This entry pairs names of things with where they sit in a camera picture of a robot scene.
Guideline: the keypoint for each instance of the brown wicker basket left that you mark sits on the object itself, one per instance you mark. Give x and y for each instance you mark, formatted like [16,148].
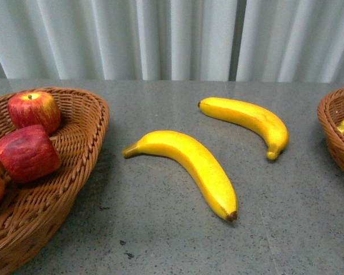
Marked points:
[31,213]

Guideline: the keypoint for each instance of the curved yellow banana far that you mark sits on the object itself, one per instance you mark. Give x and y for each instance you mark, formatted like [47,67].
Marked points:
[258,119]

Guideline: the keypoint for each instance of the brown wicker basket right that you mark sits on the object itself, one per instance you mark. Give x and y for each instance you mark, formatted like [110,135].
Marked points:
[330,112]

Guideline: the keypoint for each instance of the large yellow banana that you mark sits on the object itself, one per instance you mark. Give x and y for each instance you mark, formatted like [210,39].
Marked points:
[198,161]

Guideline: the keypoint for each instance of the white pleated curtain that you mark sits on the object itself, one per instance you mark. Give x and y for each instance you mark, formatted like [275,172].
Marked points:
[265,41]

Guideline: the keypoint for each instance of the brown wicker basket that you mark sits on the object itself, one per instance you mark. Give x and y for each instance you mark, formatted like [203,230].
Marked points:
[31,213]
[330,112]

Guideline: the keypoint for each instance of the red yellow apple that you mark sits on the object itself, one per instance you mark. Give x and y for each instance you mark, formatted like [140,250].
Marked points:
[32,108]

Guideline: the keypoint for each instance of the dark red apple on side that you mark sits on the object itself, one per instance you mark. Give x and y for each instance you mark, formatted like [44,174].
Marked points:
[28,154]

